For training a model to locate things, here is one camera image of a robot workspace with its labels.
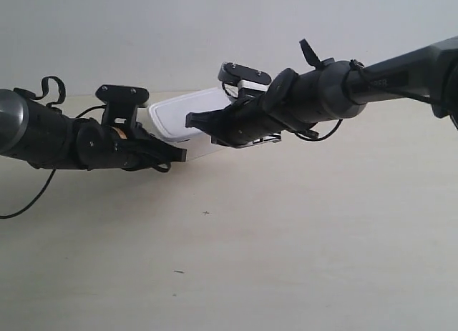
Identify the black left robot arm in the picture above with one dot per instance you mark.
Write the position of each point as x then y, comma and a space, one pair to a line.
48, 139

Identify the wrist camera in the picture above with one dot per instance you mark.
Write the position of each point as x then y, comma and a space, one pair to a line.
121, 102
242, 82

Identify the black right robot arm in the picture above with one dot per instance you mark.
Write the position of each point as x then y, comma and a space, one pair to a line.
333, 91

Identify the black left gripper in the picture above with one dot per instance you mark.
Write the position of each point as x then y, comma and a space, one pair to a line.
140, 150

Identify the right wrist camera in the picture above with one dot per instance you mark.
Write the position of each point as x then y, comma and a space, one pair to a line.
242, 82

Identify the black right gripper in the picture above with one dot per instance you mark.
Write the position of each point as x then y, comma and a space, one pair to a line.
236, 125

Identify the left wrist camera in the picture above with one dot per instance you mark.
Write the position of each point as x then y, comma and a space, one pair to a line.
121, 102

